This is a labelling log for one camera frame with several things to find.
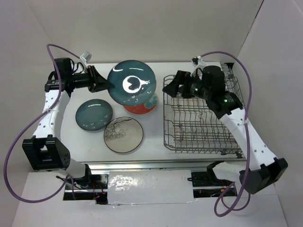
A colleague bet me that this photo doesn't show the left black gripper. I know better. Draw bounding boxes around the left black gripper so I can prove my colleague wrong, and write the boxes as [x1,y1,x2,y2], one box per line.
[68,65,114,93]

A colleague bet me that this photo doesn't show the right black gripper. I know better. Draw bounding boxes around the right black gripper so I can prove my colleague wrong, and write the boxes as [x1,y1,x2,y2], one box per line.
[162,70,211,100]

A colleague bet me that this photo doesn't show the dark teal plate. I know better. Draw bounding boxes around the dark teal plate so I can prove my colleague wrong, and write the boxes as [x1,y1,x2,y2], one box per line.
[107,60,157,106]

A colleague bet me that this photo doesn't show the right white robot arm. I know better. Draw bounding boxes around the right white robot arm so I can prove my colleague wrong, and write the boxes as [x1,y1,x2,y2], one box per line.
[162,65,288,194]

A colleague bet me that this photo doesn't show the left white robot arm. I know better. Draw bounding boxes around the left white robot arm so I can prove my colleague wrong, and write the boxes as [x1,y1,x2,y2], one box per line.
[22,58,114,189]

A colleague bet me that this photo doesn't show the teal plate white flowers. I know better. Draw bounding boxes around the teal plate white flowers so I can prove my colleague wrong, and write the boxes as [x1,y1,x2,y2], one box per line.
[75,99,113,131]

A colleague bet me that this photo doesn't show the red plate blue flower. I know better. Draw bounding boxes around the red plate blue flower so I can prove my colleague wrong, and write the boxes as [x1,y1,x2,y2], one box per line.
[124,93,158,115]

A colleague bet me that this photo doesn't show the cream plate tree pattern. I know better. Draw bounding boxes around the cream plate tree pattern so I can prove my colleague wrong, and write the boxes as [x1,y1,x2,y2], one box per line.
[104,117,144,154]

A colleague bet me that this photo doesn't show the grey wire dish rack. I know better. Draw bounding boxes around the grey wire dish rack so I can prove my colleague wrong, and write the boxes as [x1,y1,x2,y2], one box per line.
[162,74,249,157]

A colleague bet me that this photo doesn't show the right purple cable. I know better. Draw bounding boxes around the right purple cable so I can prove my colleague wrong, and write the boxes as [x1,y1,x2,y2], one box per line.
[200,52,252,217]

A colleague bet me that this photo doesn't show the purple cable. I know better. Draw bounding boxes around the purple cable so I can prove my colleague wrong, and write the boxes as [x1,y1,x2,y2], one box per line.
[200,52,252,217]
[4,44,87,203]

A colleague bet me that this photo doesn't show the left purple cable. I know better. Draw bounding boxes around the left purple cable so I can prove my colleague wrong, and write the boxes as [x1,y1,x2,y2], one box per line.
[4,44,87,203]

